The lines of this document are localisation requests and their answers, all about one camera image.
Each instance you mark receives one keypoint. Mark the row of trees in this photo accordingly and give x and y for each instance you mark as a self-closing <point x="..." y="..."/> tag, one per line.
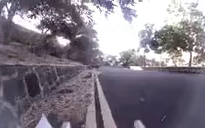
<point x="66" y="30"/>

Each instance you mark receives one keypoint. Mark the dark grey asphalt road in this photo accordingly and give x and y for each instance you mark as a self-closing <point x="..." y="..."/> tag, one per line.
<point x="156" y="96"/>

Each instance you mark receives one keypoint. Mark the robot's own part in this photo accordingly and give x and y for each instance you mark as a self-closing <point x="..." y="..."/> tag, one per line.
<point x="139" y="124"/>
<point x="65" y="125"/>

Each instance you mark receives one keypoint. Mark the pale concrete kerb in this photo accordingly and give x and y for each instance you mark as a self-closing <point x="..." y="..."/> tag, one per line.
<point x="102" y="106"/>

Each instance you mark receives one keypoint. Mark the white vehicle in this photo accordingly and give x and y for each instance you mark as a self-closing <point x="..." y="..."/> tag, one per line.
<point x="135" y="68"/>

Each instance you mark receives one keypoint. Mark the stone retaining wall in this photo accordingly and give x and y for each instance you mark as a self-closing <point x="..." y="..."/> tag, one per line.
<point x="26" y="81"/>

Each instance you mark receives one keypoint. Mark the tree with thin trunk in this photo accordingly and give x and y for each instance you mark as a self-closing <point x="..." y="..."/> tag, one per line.
<point x="185" y="40"/>

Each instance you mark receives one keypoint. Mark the low stone wall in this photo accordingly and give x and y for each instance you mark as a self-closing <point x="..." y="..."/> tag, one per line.
<point x="186" y="70"/>

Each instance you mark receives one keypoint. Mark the leaf-strewn dirt verge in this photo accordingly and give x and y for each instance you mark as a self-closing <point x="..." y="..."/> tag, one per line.
<point x="65" y="100"/>

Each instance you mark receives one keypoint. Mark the grassy earth bank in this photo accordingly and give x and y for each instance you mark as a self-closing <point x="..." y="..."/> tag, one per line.
<point x="20" y="50"/>

